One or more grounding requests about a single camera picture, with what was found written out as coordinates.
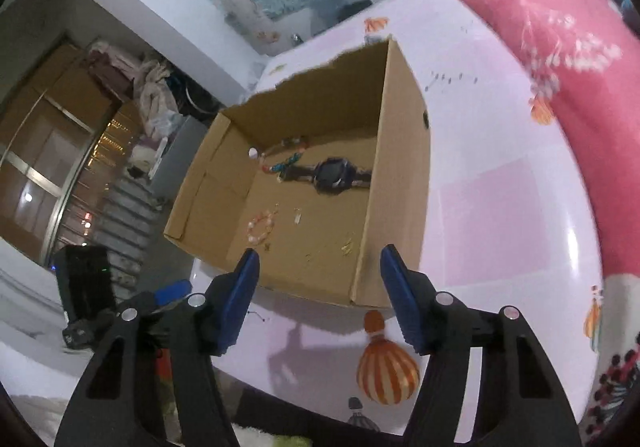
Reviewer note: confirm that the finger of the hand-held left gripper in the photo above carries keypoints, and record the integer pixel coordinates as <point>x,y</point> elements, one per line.
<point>172,290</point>

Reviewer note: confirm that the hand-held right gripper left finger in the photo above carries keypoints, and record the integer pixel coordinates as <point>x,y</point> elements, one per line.
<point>239,292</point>

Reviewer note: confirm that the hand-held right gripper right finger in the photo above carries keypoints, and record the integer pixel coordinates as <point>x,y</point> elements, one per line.
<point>402,297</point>

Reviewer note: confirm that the gold brooch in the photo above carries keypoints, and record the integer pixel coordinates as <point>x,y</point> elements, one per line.
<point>346,245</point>

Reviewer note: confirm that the brown cardboard box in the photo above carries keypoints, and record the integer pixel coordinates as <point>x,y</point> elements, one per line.
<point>310,207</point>

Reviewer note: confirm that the black wrist watch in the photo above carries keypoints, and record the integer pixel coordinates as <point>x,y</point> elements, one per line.
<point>330,175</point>

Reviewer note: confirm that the metal railing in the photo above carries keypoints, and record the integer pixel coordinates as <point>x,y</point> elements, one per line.
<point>125,207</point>

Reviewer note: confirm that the grey storage bin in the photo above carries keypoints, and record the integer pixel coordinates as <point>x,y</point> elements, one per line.
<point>182,152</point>

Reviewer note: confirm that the wooden sliding door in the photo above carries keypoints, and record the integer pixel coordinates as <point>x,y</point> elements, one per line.
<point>40,137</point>

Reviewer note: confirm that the green fluffy rug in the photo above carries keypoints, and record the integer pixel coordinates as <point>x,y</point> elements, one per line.
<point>275,437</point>

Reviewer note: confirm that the pile of clothes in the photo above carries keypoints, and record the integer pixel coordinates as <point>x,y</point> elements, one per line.
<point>150,82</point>

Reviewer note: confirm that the pink patterned blanket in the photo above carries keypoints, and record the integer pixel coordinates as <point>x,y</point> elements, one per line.
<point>560,77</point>

